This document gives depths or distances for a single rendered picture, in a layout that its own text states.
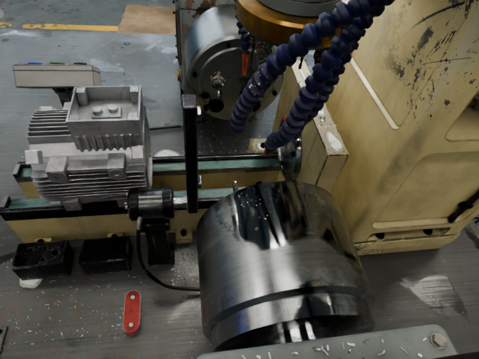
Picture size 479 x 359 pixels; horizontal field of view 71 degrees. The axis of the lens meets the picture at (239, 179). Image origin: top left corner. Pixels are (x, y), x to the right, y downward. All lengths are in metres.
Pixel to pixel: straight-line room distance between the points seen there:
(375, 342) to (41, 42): 1.53
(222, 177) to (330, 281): 0.49
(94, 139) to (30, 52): 0.96
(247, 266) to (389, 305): 0.51
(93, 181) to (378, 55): 0.58
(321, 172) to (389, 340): 0.30
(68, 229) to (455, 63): 0.79
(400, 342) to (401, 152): 0.31
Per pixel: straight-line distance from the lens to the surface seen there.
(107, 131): 0.64
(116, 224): 0.83
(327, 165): 0.61
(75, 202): 0.73
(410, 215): 0.83
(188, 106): 0.47
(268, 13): 0.52
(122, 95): 0.71
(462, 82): 0.55
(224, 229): 0.48
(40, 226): 0.86
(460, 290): 1.00
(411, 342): 0.45
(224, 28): 0.87
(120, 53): 1.50
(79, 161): 0.68
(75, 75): 0.89
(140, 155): 0.64
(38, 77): 0.92
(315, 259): 0.44
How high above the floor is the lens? 1.54
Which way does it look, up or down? 50 degrees down
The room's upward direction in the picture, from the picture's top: 8 degrees clockwise
